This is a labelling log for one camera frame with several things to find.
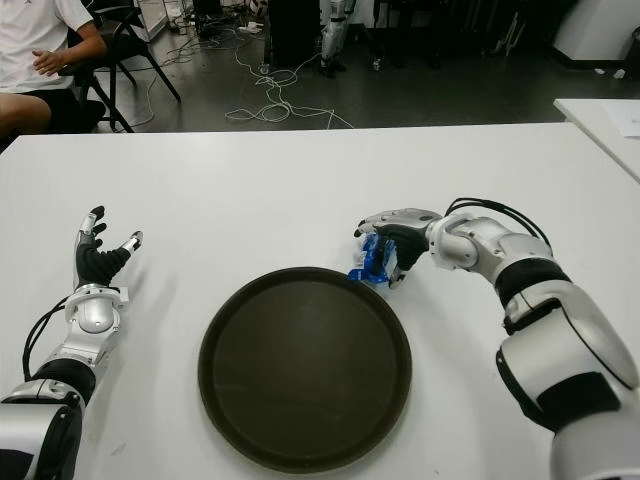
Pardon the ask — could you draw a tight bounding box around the seated person in white shirt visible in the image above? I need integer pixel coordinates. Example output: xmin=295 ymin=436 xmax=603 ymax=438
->
xmin=0 ymin=0 xmax=109 ymax=144

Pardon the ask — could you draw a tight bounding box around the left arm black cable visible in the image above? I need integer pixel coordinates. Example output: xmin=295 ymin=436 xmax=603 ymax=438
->
xmin=21 ymin=295 xmax=71 ymax=381

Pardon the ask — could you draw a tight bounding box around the black cabinet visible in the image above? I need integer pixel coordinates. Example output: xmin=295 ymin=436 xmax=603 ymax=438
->
xmin=268 ymin=0 xmax=324 ymax=69

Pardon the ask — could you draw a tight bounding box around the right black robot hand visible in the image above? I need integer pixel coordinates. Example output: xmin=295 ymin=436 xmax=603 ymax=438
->
xmin=353 ymin=206 xmax=444 ymax=291

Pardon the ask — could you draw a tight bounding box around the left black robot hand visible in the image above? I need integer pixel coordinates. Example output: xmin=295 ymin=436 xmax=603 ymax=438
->
xmin=73 ymin=204 xmax=145 ymax=289

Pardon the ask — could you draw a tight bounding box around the black folding chair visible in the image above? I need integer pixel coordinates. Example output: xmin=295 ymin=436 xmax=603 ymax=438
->
xmin=59 ymin=0 xmax=182 ymax=134

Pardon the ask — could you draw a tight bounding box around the white board panel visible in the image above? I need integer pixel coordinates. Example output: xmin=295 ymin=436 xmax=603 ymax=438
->
xmin=127 ymin=0 xmax=171 ymax=44

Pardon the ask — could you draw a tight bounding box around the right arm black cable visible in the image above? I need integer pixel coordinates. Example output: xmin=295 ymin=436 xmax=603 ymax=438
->
xmin=444 ymin=197 xmax=555 ymax=251

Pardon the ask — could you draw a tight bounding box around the white side table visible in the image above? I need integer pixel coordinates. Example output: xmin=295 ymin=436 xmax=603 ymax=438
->
xmin=553 ymin=97 xmax=640 ymax=184

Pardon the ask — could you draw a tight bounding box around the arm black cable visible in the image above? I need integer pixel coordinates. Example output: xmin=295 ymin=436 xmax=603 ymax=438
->
xmin=21 ymin=295 xmax=71 ymax=381
xmin=444 ymin=197 xmax=555 ymax=251

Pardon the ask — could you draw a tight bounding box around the blue Oreo packet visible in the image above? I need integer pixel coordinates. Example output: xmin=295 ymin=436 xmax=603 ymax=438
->
xmin=347 ymin=233 xmax=400 ymax=286

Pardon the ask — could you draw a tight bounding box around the white machine housing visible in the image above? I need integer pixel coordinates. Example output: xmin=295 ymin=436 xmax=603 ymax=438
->
xmin=551 ymin=0 xmax=640 ymax=69

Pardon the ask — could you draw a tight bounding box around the white paper sheet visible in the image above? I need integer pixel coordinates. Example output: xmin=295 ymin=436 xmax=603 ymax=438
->
xmin=608 ymin=106 xmax=640 ymax=139

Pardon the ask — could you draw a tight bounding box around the round dark brown tray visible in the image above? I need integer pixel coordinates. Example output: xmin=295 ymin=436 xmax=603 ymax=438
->
xmin=197 ymin=267 xmax=414 ymax=474

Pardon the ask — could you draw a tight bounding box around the white floor cable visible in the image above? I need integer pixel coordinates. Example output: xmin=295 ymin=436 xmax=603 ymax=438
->
xmin=224 ymin=29 xmax=356 ymax=130

